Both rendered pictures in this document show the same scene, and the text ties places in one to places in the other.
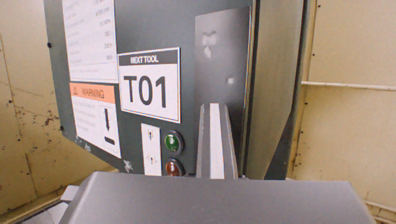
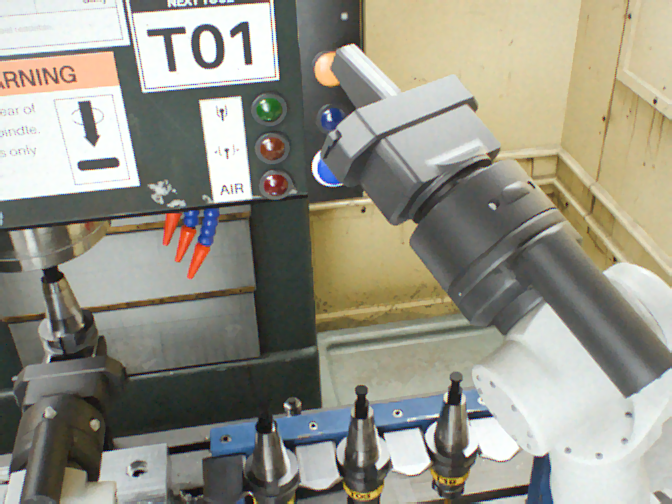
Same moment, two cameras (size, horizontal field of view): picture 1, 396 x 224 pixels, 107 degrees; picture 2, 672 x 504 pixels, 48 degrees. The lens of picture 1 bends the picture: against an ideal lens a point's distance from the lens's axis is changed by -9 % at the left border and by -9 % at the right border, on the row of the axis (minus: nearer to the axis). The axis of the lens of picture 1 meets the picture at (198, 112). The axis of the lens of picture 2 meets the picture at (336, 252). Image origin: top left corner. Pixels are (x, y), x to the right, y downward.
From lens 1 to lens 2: 0.47 m
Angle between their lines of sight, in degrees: 43
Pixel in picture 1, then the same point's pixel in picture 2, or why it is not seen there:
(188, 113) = (290, 63)
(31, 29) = not seen: outside the picture
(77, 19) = not seen: outside the picture
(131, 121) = (169, 105)
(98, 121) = (52, 136)
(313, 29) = not seen: outside the picture
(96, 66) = (42, 19)
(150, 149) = (224, 136)
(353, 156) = (431, 55)
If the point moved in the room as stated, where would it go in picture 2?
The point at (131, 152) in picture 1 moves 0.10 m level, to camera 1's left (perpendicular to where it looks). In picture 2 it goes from (172, 161) to (49, 209)
